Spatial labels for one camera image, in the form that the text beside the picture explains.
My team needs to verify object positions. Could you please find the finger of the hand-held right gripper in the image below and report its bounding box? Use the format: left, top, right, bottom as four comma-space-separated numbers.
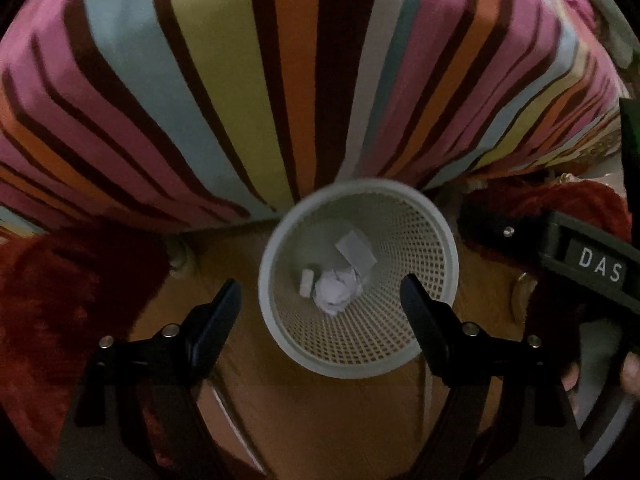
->
458, 198, 551, 267

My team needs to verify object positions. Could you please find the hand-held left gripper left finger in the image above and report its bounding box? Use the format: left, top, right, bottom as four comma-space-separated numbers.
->
54, 279, 243, 480

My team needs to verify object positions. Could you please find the striped multicolour bed sheet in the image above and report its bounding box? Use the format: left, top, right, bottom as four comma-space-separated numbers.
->
0, 0, 627, 235

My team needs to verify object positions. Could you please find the crumpled white paper ball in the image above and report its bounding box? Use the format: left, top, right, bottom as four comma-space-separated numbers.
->
314, 267, 363, 317

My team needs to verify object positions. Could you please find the white mesh waste basket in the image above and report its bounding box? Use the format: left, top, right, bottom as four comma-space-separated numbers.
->
258, 178, 459, 380

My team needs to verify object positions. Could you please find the person's right hand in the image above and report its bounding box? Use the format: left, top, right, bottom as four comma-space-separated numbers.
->
559, 352, 640, 413

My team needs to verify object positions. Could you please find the flat white paper piece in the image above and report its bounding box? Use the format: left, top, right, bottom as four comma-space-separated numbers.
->
335, 230, 379, 274

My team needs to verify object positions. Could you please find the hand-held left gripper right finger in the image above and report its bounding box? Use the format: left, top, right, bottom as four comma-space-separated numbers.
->
399, 274, 586, 480

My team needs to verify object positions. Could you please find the red shaggy rug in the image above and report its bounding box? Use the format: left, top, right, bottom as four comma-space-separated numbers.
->
0, 177, 633, 466

